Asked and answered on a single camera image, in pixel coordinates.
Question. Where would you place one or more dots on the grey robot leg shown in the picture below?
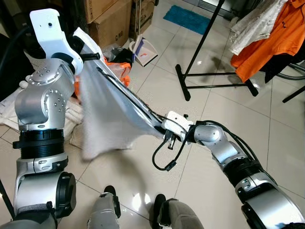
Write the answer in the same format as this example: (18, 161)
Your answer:
(178, 214)
(105, 212)

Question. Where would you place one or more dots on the grey left robot leg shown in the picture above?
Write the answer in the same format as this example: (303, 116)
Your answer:
(105, 212)

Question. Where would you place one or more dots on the plain brown cardboard box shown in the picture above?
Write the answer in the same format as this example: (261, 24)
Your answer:
(97, 7)

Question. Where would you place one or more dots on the teal floor mat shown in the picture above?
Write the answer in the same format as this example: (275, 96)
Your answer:
(188, 19)

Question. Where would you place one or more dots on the grey right robot leg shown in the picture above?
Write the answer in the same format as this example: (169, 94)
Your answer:
(178, 214)

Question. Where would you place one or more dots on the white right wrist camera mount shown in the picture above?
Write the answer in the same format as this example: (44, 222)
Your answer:
(176, 121)

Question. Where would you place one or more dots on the white dustpan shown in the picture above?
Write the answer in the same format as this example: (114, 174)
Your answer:
(145, 52)

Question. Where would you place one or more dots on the black bag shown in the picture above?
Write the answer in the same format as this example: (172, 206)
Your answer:
(121, 55)

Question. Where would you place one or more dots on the large brown cardboard box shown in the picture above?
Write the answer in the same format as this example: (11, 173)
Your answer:
(112, 28)

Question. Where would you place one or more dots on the orange plastic bag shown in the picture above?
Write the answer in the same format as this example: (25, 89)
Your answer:
(121, 70)

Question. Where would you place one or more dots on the orange polo shirt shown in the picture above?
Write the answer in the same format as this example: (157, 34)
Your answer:
(276, 47)

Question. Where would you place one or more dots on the white short sleeve shirt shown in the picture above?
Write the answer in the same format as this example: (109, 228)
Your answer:
(257, 28)

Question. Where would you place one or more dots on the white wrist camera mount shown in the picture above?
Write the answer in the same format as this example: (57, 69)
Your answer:
(176, 121)
(50, 33)

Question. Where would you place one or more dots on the thin white garment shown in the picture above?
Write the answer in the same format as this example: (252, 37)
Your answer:
(109, 119)

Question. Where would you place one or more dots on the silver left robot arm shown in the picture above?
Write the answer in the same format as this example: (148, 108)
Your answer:
(38, 105)

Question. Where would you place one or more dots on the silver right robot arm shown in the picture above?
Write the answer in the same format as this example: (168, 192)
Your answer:
(238, 157)

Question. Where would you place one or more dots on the chrome black clothes rack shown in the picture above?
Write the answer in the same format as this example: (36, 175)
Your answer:
(204, 38)

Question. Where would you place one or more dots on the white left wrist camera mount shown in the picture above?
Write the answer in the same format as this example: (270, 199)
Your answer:
(50, 33)

